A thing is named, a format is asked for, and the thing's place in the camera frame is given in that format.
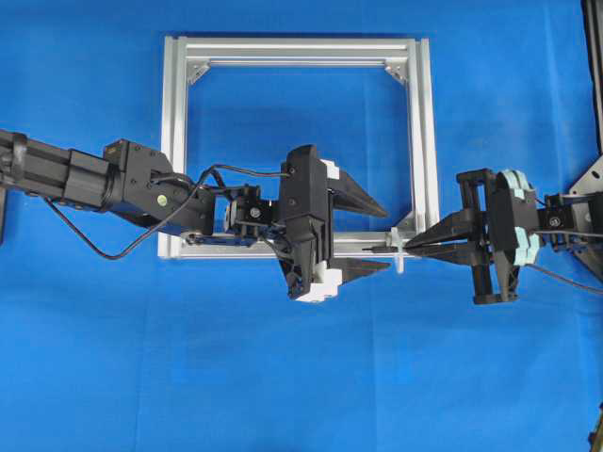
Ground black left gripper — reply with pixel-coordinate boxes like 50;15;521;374
277;145;390;303

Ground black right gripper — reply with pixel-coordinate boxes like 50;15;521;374
404;169;540;304

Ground black wire with metal plug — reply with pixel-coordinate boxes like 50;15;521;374
360;242;442;253

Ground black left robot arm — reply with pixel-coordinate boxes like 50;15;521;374
1;132;385;303

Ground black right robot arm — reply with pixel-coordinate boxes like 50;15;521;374
404;169;602;304

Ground blue cloth mat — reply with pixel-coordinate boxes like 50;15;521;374
0;0;603;452

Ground white string loop holder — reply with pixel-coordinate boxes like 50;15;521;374
386;226;404;274

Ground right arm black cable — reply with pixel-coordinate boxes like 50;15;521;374
522;263;603;297

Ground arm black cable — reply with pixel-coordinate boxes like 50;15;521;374
44;163;289;261
522;263;603;297

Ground black metal stand bracket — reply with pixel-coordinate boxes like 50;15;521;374
567;0;603;283

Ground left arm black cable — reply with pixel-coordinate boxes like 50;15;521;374
44;163;289;261

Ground aluminium extrusion frame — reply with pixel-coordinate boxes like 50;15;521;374
161;37;440;266

